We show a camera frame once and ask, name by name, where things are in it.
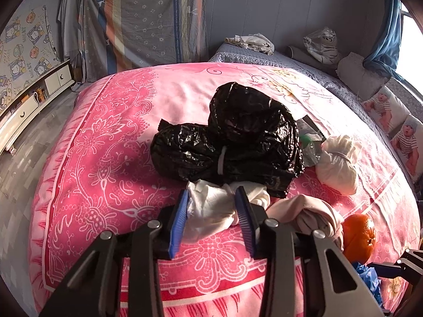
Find blue plastic bag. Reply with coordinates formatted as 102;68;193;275
352;262;383;309

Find cartoon wall poster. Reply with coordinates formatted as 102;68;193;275
0;5;62;111

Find large black plastic bag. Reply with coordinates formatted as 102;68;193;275
150;82;305;199

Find blue curtain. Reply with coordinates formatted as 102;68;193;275
364;0;405;81

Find silver foil wrapper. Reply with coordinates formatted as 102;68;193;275
297;115;327;140

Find white tv cabinet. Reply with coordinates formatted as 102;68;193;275
0;59;75;154

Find baby print pillow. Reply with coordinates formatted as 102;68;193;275
362;86;410;136
390;114;423;182

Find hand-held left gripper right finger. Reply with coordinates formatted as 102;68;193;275
235;186;384;317

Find orange mandarin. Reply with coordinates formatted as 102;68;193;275
342;213;377;265

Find white hanging cloth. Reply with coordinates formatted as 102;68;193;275
57;0;88;60

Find striped grey sheet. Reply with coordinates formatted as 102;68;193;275
79;0;209;83

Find pink floral blanket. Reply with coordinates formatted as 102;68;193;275
28;61;422;317

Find window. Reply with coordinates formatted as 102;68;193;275
395;7;423;83

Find clear plastic bottle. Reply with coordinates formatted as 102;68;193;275
298;134;324;168

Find white tiger plush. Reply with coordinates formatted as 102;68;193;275
303;27;341;65

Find beige cloth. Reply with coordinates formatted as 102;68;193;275
266;194;345;251

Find grey bolster pillow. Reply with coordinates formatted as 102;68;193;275
286;45;326;68

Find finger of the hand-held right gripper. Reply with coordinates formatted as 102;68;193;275
367;248;423;288

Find white plastic bundle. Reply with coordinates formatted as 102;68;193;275
315;135;363;195

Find beige crumpled clothes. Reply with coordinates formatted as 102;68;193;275
225;33;275;56

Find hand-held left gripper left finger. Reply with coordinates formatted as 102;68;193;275
40;189;190;317

